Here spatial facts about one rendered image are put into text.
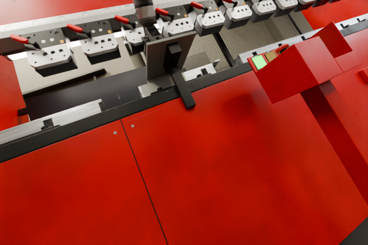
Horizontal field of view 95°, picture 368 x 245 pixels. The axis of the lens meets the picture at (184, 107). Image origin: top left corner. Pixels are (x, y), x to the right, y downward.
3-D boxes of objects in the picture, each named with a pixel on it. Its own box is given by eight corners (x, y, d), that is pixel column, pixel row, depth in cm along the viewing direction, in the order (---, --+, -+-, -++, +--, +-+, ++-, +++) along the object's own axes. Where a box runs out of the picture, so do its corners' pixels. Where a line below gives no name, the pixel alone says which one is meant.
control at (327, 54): (319, 84, 41) (281, 24, 44) (271, 104, 56) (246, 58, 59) (362, 63, 48) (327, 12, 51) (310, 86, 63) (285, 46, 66)
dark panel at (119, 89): (41, 163, 104) (24, 100, 111) (44, 163, 105) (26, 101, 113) (200, 101, 137) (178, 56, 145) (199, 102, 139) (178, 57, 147)
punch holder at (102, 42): (84, 55, 72) (73, 24, 75) (90, 65, 80) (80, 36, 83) (119, 46, 77) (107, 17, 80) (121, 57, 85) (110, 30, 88)
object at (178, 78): (193, 100, 54) (166, 44, 57) (183, 111, 67) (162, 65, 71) (203, 95, 55) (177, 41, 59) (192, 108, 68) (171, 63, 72)
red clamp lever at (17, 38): (10, 31, 65) (36, 40, 66) (17, 39, 69) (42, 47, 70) (6, 35, 64) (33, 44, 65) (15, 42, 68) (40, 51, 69)
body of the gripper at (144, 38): (159, 46, 80) (153, 18, 75) (165, 47, 73) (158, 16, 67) (144, 50, 78) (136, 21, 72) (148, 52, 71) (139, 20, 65)
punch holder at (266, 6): (259, 13, 102) (247, -8, 105) (251, 23, 110) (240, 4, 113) (277, 9, 107) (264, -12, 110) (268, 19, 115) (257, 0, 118)
